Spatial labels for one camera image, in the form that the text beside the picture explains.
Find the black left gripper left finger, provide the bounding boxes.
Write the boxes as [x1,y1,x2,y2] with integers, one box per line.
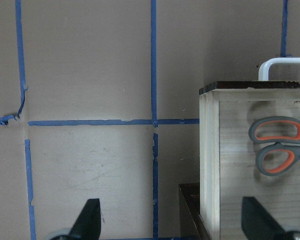
[51,198,101,240]

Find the light wooden drawer white handle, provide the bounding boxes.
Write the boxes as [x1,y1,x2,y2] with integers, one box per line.
[199,57,300,240]

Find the grey orange scissors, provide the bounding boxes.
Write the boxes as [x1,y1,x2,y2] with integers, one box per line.
[248,116,300,177]

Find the dark brown wooden cabinet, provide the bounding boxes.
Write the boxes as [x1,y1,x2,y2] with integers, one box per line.
[178,182,211,240]

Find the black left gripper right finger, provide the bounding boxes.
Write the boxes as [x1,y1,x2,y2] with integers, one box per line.
[241,196,300,240]

